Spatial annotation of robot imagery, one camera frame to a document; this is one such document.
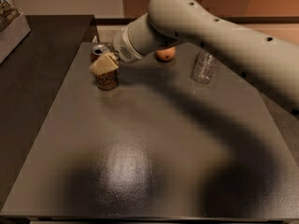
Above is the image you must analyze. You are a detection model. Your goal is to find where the orange LaCroix soda can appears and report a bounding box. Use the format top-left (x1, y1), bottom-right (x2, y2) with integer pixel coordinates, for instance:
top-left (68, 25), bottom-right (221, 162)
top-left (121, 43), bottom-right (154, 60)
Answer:
top-left (91, 44), bottom-right (119, 91)

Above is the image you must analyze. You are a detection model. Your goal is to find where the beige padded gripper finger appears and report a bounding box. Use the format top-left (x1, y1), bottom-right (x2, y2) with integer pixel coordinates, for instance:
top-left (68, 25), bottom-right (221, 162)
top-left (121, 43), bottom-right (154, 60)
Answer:
top-left (90, 52), bottom-right (119, 76)

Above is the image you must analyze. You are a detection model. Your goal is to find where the orange fruit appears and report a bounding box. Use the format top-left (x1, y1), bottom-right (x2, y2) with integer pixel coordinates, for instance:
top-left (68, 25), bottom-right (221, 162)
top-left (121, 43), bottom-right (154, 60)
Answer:
top-left (155, 47), bottom-right (176, 62)

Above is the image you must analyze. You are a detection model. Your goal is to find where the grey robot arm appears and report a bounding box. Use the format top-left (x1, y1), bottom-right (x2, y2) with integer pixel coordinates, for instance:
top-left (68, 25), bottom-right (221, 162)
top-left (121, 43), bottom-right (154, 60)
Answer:
top-left (90, 0), bottom-right (299, 115)

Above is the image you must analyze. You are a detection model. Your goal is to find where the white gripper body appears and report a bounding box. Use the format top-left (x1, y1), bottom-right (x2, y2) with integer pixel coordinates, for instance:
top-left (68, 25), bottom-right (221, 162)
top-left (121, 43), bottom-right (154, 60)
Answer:
top-left (111, 26), bottom-right (144, 63)

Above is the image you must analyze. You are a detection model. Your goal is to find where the grey tray with snacks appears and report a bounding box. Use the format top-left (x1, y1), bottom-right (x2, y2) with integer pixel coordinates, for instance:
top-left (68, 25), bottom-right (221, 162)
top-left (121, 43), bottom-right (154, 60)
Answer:
top-left (0, 0), bottom-right (31, 63)

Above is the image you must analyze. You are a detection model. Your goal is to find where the clear plastic water bottle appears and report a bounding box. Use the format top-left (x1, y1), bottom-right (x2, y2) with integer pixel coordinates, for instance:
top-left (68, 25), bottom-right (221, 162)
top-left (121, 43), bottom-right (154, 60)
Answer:
top-left (192, 49), bottom-right (217, 84)

